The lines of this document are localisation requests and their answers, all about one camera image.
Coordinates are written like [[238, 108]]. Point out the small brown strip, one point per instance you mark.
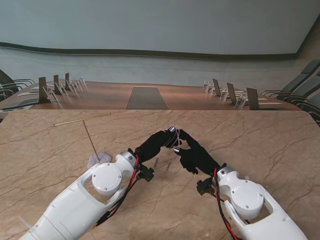
[[156, 162], [168, 165]]

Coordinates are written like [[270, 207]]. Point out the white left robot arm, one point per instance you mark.
[[75, 207]]

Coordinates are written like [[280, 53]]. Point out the dark flat monitor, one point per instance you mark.
[[43, 90], [252, 98], [56, 83], [67, 81], [216, 87], [231, 93]]

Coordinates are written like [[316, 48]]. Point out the gold T rack marble base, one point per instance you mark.
[[102, 156]]

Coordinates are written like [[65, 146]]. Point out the dark grey laptop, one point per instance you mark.
[[20, 102]]

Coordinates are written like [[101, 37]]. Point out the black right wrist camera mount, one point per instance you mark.
[[205, 187]]

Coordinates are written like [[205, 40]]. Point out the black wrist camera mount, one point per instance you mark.
[[147, 173], [205, 187]]

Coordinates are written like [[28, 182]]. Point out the brown conference table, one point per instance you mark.
[[105, 97]]

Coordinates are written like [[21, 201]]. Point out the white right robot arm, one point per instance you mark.
[[250, 200]]

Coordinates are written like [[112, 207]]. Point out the white paper sheet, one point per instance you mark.
[[27, 94], [271, 103]]

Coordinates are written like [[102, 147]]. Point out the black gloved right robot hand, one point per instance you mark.
[[197, 157]]

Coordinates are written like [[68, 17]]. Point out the clear acrylic name stand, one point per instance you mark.
[[223, 95], [240, 101], [51, 96], [62, 90], [72, 87], [82, 82], [205, 86], [78, 85], [210, 90]]

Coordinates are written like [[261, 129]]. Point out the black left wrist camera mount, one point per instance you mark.
[[147, 173]]

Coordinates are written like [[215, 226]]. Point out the dark conference chair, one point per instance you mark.
[[3, 96], [302, 75], [5, 78], [313, 105], [310, 88]]

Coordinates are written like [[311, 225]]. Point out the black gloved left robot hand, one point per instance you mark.
[[155, 145]]

